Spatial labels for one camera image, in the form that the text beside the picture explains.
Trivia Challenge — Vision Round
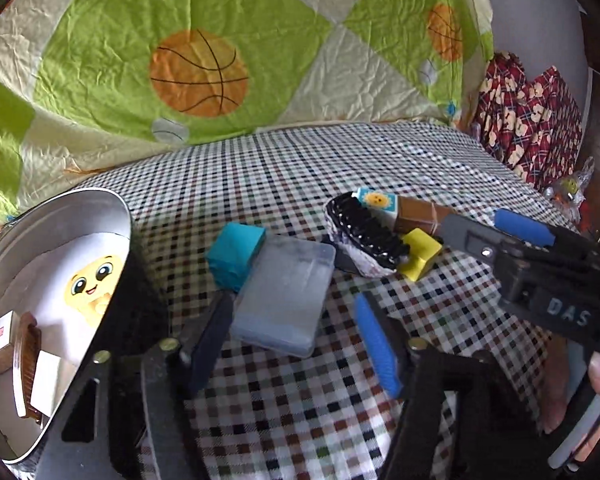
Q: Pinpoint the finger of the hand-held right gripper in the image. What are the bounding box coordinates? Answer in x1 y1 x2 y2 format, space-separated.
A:
437 214 526 263
494 208 598 263

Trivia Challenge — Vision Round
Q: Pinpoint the sun printed toy cube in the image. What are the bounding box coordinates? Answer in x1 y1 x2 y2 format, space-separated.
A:
356 186 401 231

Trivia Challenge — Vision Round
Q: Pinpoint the brown metal lighter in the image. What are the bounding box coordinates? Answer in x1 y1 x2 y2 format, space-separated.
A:
397 195 456 236

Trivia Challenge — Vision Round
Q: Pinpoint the yellow toy block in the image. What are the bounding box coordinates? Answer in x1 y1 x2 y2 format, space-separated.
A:
397 228 443 282

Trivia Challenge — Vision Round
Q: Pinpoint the yellow smiley face tile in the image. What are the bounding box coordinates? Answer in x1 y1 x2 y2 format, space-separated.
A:
64 254 121 317

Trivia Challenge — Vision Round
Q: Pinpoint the person's right hand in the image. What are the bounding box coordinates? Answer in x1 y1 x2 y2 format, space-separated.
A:
539 341 600 436

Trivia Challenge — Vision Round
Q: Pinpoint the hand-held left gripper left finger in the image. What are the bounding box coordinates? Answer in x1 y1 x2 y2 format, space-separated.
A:
32 290 237 480

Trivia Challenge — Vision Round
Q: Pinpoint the brown wooden comb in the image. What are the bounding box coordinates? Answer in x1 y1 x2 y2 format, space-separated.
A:
12 312 43 423

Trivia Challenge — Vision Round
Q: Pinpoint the checkered tablecloth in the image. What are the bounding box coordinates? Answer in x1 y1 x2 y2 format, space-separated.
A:
70 121 586 480

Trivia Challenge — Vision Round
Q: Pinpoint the white power adapter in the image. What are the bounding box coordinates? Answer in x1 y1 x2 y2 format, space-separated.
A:
30 351 62 411

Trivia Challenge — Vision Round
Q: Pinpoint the round metal tin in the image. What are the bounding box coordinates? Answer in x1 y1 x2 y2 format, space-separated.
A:
0 187 166 466

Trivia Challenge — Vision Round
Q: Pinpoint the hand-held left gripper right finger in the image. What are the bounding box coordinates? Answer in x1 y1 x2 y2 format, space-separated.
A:
354 291 546 480

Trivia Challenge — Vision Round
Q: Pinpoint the blue toy block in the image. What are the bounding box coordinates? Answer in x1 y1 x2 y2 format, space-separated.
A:
206 223 267 293

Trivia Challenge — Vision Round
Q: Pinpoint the clear plastic box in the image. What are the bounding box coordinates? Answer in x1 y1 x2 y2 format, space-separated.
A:
230 235 337 358

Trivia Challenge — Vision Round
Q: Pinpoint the black cupcake liner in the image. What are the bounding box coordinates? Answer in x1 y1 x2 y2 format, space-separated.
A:
325 192 412 277

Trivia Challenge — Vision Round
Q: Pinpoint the red bear printed cloth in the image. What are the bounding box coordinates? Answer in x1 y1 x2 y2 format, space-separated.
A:
472 51 586 191

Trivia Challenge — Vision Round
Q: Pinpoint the basketball printed green sheet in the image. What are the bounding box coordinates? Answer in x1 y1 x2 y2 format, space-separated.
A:
0 0 496 223

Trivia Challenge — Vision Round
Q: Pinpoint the plastic wrapped toy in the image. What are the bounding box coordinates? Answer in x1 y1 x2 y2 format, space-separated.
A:
545 157 596 223

